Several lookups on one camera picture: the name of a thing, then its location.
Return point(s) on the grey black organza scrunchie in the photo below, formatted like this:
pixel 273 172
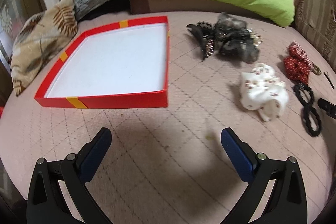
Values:
pixel 234 38

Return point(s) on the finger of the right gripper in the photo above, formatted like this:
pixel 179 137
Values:
pixel 328 107

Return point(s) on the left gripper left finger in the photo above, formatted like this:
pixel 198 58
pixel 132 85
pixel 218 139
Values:
pixel 46 203

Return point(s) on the striped beige cushion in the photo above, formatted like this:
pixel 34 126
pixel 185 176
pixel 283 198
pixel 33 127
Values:
pixel 315 21

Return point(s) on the black hair pin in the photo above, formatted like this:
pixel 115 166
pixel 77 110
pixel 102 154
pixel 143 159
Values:
pixel 329 80

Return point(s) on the black beaded hair claw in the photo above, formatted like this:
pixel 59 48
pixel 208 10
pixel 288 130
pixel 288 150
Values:
pixel 203 32

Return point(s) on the red tray box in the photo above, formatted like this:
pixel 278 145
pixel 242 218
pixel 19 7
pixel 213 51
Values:
pixel 122 65

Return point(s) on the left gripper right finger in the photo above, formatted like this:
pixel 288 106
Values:
pixel 287 202

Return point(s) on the white floral scrunchie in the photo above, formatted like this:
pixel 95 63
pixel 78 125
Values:
pixel 262 91

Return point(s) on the leaf pattern beige pillow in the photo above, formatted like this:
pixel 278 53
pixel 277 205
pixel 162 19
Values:
pixel 41 38

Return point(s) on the red polka dot scrunchie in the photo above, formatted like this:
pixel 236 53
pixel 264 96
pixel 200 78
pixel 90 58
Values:
pixel 297 64

